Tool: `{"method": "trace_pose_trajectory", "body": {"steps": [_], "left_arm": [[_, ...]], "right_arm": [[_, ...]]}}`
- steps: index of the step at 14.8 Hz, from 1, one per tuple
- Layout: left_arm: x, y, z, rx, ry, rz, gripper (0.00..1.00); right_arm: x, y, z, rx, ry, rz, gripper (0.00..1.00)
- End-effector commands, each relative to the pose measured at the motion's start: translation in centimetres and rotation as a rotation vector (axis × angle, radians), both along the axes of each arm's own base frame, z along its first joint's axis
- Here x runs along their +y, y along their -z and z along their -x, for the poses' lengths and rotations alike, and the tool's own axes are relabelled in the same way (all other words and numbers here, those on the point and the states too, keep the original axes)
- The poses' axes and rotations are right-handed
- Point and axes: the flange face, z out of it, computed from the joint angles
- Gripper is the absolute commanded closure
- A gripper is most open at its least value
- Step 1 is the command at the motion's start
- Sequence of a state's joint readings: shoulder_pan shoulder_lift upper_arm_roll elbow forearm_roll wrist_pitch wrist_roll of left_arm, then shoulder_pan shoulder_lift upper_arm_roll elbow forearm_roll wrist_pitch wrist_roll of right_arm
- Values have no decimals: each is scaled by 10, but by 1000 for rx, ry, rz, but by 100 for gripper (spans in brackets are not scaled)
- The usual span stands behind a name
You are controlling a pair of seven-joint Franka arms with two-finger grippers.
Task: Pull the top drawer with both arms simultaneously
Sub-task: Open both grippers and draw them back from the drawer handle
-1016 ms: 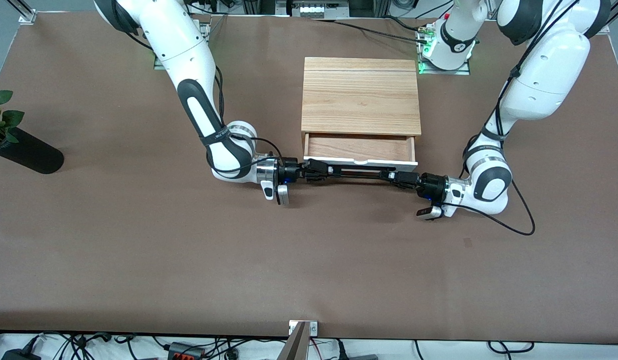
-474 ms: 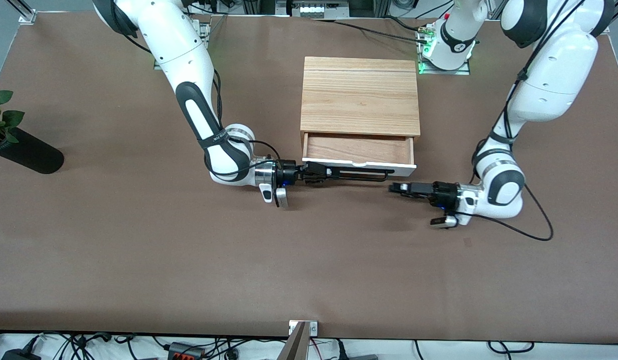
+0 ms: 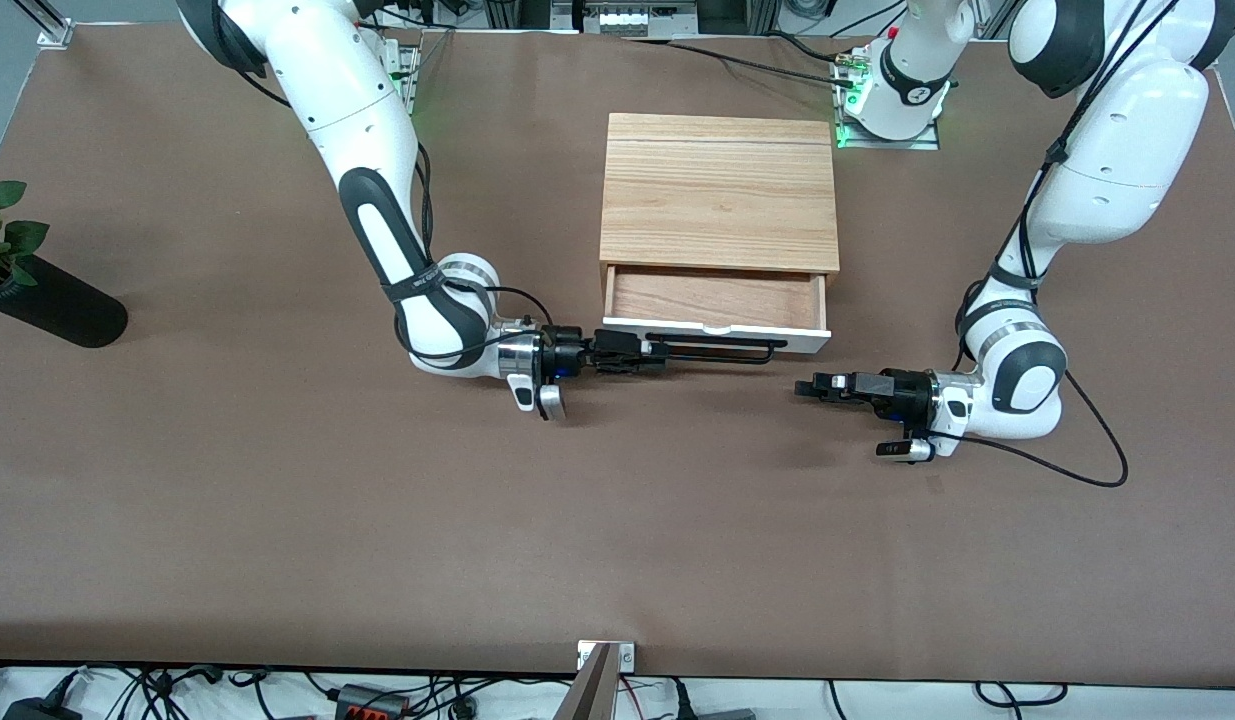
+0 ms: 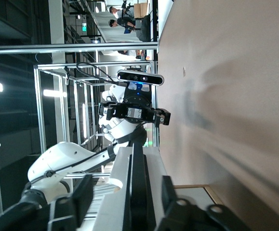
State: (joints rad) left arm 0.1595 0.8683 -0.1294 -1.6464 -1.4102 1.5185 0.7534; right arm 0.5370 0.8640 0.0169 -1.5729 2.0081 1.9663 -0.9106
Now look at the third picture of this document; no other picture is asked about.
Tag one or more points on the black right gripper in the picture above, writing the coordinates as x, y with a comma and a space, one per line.
565, 355

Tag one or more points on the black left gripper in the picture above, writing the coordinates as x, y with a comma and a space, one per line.
905, 391

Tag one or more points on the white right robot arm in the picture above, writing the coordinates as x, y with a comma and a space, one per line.
337, 90

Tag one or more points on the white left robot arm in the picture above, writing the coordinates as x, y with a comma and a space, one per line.
1127, 150

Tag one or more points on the light wooden drawer cabinet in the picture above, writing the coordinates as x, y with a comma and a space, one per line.
719, 190

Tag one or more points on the silver terminal block unit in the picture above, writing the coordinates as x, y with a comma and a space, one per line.
625, 18

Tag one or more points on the grey flat box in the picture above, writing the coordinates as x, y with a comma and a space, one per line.
725, 714

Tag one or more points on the black box with orange connectors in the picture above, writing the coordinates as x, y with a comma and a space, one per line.
369, 702

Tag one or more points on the black ribbed vase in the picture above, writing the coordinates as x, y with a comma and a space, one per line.
57, 310

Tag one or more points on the artificial red rose with leaves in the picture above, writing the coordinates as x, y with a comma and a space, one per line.
17, 238

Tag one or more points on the black power adapter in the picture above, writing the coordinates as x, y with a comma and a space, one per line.
42, 710

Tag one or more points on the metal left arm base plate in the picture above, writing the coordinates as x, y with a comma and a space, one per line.
845, 138

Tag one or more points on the silver metal mounting bracket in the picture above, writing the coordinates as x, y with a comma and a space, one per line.
627, 656

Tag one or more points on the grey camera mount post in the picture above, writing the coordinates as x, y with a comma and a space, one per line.
589, 695

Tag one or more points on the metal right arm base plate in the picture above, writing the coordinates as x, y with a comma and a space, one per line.
407, 70

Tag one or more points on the aluminium frame corner profile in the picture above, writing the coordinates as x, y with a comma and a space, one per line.
47, 25

